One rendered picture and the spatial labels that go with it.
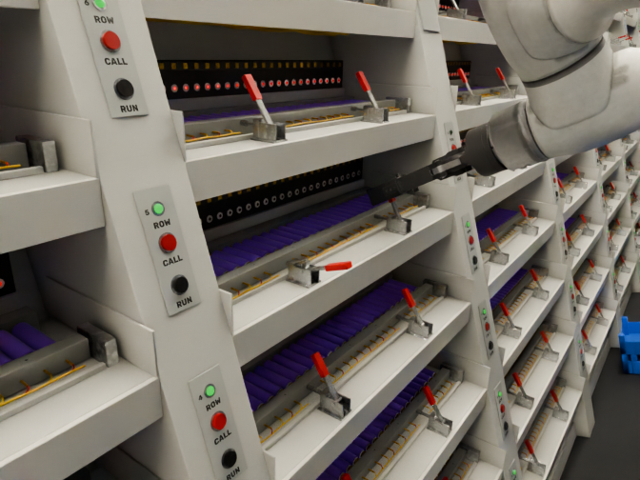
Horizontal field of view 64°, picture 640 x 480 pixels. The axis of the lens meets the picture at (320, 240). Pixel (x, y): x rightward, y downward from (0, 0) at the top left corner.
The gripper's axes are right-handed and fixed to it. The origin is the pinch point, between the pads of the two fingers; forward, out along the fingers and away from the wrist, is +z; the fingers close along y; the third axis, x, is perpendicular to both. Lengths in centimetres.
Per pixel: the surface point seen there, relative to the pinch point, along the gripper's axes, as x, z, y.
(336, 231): -3.1, 4.3, -12.3
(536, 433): -79, 19, 56
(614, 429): -101, 12, 95
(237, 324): -7.8, 0.1, -40.4
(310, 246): -3.4, 4.3, -19.4
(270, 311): -8.3, -0.7, -35.9
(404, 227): -6.8, -0.7, -1.0
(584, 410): -90, 16, 88
